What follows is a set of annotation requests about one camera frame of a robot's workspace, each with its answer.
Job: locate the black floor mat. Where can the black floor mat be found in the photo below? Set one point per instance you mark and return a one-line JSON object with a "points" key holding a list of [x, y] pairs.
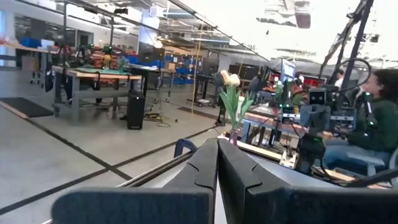
{"points": [[25, 107]]}

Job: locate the cream artificial tulip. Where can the cream artificial tulip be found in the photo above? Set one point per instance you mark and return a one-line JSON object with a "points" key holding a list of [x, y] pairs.
{"points": [[225, 76], [235, 80]]}

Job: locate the black cart table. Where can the black cart table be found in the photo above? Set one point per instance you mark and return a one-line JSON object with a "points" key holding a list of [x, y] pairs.
{"points": [[202, 77]]}

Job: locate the cardboard box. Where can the cardboard box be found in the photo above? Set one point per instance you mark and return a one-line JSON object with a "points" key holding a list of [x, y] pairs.
{"points": [[171, 67]]}

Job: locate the flat screen monitor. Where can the flat screen monitor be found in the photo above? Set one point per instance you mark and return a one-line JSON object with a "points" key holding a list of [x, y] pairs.
{"points": [[288, 70]]}

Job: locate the wood top workbench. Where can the wood top workbench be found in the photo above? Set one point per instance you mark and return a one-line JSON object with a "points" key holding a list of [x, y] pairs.
{"points": [[264, 119]]}

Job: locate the pink glass vase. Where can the pink glass vase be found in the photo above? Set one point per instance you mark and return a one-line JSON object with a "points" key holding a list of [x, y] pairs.
{"points": [[234, 135]]}

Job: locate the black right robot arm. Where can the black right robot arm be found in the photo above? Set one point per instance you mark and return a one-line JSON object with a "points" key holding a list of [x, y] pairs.
{"points": [[311, 152]]}

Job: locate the grey chair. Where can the grey chair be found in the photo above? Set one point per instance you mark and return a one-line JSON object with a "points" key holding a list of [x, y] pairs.
{"points": [[370, 160]]}

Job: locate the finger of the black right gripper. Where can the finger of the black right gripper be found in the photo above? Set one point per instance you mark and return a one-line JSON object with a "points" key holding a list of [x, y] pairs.
{"points": [[321, 123], [308, 123]]}

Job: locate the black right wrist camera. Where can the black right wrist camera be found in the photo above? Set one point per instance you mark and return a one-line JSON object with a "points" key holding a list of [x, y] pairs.
{"points": [[317, 97]]}

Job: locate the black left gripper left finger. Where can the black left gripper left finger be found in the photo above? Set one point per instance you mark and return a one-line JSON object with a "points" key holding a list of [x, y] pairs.
{"points": [[199, 174]]}

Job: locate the person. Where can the person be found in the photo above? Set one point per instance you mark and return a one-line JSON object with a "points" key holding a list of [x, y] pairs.
{"points": [[382, 124], [339, 81]]}

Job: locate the black speaker box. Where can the black speaker box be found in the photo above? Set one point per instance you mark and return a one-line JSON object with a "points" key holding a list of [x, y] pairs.
{"points": [[136, 110]]}

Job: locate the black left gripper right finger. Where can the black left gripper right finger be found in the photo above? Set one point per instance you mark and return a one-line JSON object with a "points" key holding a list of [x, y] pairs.
{"points": [[248, 193]]}

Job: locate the workbench with green mat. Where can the workbench with green mat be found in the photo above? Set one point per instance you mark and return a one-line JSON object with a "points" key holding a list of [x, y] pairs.
{"points": [[93, 74]]}

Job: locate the bar clamp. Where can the bar clamp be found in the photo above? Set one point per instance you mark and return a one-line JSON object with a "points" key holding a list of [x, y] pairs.
{"points": [[183, 143]]}

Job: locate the blue bin shelving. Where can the blue bin shelving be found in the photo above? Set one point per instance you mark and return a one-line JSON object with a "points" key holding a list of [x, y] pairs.
{"points": [[180, 70]]}

